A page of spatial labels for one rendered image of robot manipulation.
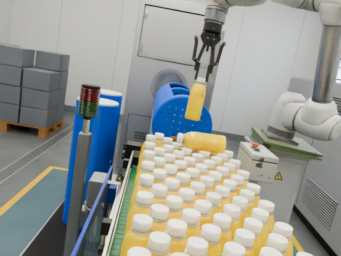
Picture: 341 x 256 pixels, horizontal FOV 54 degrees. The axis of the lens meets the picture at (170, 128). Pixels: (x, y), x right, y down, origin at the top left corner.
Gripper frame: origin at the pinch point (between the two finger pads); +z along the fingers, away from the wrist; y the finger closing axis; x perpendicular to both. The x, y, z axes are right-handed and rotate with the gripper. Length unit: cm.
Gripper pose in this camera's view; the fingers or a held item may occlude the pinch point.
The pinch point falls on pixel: (202, 72)
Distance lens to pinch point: 141.6
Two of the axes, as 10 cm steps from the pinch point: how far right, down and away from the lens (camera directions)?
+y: -9.8, -2.1, -0.6
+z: -2.1, 9.7, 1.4
